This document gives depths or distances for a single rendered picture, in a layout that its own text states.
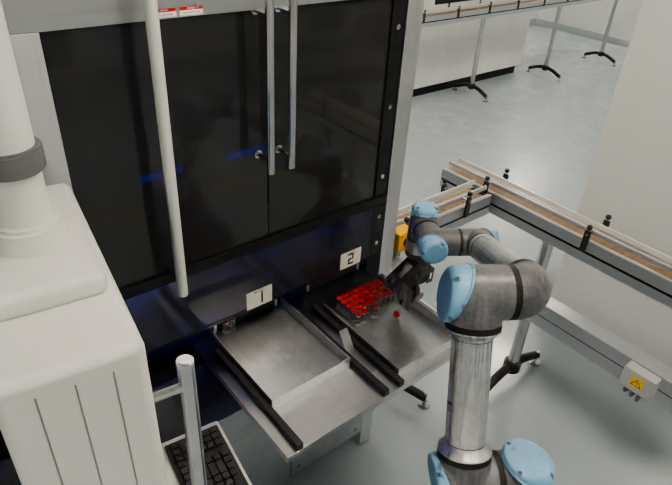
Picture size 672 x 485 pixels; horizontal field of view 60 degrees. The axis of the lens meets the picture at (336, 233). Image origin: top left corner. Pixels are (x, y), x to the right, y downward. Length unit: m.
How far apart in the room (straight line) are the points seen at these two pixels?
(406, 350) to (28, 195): 1.18
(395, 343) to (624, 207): 1.55
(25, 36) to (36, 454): 0.69
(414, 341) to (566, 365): 1.55
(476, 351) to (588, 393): 1.93
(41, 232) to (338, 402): 0.94
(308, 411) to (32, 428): 0.87
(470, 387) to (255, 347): 0.71
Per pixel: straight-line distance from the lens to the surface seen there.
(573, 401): 3.06
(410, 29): 1.67
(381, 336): 1.78
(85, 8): 1.19
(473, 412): 1.28
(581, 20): 10.48
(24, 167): 0.86
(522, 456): 1.40
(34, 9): 1.17
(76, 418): 0.84
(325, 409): 1.57
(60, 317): 0.85
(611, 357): 2.56
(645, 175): 2.89
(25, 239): 0.90
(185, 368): 0.85
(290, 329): 1.78
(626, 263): 2.33
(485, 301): 1.18
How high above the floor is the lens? 2.07
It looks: 32 degrees down
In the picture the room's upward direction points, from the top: 3 degrees clockwise
